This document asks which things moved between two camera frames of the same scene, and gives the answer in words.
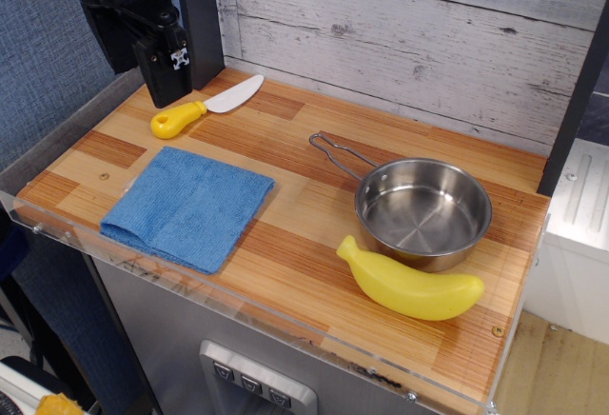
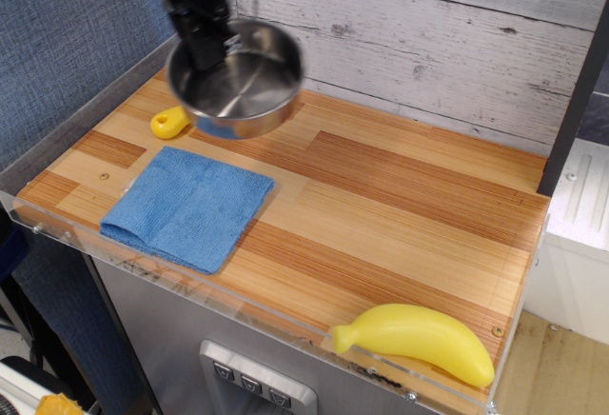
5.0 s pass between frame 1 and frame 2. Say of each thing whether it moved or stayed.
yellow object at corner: stayed
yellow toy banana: moved
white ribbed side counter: stayed
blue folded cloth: stayed
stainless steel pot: moved
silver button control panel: stayed
